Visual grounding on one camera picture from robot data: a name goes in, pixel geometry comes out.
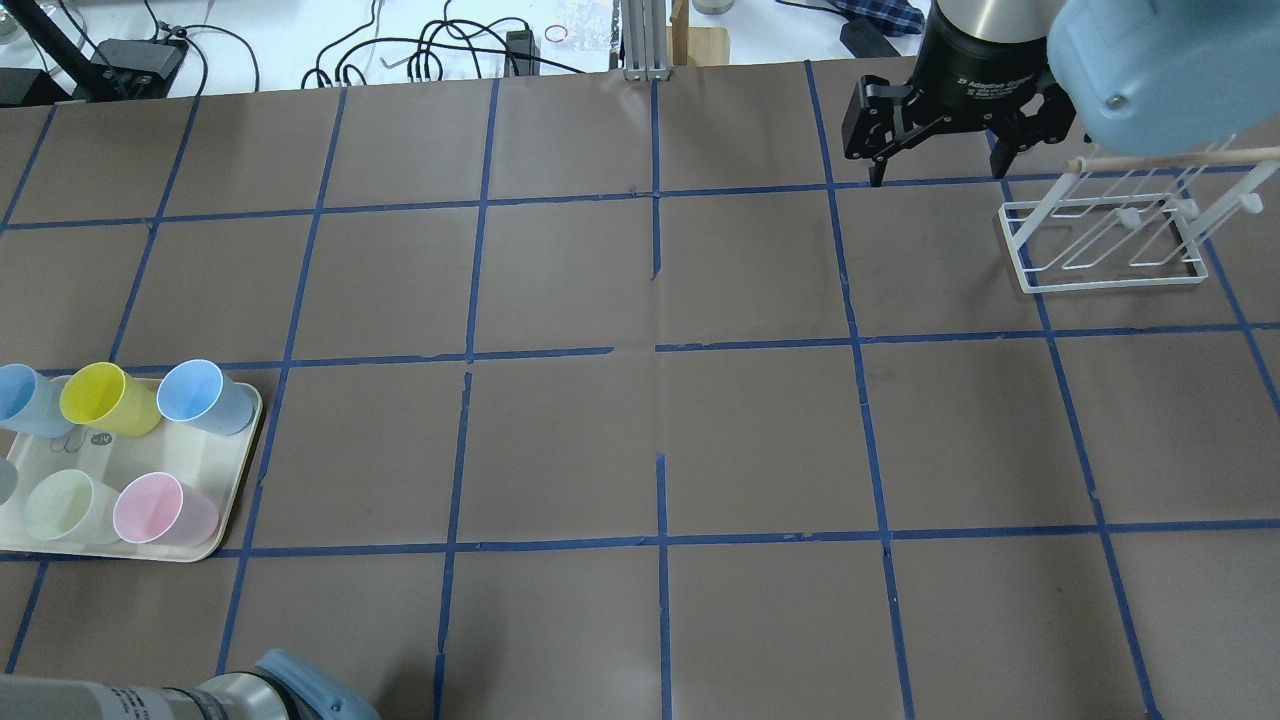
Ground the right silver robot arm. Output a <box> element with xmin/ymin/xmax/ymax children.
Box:
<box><xmin>841</xmin><ymin>1</ymin><xmax>1279</xmax><ymax>186</ymax></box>

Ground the wooden stand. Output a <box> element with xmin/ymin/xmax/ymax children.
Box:
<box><xmin>667</xmin><ymin>1</ymin><xmax>730</xmax><ymax>67</ymax></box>

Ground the black power adapter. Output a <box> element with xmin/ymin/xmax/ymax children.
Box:
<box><xmin>504</xmin><ymin>29</ymin><xmax>540</xmax><ymax>77</ymax></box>

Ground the black monitor stand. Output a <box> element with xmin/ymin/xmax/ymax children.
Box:
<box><xmin>3</xmin><ymin>1</ymin><xmax>193</xmax><ymax>102</ymax></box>

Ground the blue cup near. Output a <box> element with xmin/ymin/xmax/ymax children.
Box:
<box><xmin>1</xmin><ymin>363</ymin><xmax>76</xmax><ymax>439</ymax></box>

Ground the white wire cup rack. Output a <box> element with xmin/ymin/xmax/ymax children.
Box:
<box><xmin>996</xmin><ymin>138</ymin><xmax>1279</xmax><ymax>293</ymax></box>

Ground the blue cup far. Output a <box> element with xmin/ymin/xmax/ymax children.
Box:
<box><xmin>156</xmin><ymin>359</ymin><xmax>256</xmax><ymax>436</ymax></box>

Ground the pale green cup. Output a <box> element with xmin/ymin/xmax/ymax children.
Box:
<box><xmin>23</xmin><ymin>469</ymin><xmax>120</xmax><ymax>544</ymax></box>

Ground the pink cup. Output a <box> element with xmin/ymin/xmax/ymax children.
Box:
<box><xmin>111</xmin><ymin>471</ymin><xmax>221</xmax><ymax>548</ymax></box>

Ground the yellow cup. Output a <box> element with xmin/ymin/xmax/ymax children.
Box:
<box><xmin>59</xmin><ymin>363</ymin><xmax>163</xmax><ymax>437</ymax></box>

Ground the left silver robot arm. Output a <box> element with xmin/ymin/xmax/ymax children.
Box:
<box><xmin>1</xmin><ymin>650</ymin><xmax>380</xmax><ymax>719</ymax></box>

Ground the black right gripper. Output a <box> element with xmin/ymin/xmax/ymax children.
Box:
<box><xmin>841</xmin><ymin>5</ymin><xmax>1076</xmax><ymax>187</ymax></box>

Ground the aluminium frame post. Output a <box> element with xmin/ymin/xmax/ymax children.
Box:
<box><xmin>616</xmin><ymin>0</ymin><xmax>669</xmax><ymax>82</ymax></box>

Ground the grey ikea cup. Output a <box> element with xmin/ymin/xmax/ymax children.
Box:
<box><xmin>0</xmin><ymin>457</ymin><xmax>20</xmax><ymax>506</ymax></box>

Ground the cream plastic tray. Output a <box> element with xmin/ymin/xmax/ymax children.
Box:
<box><xmin>1</xmin><ymin>383</ymin><xmax>262</xmax><ymax>562</ymax></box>

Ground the blue cup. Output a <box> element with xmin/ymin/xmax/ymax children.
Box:
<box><xmin>156</xmin><ymin>359</ymin><xmax>256</xmax><ymax>436</ymax></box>
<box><xmin>1</xmin><ymin>363</ymin><xmax>76</xmax><ymax>439</ymax></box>

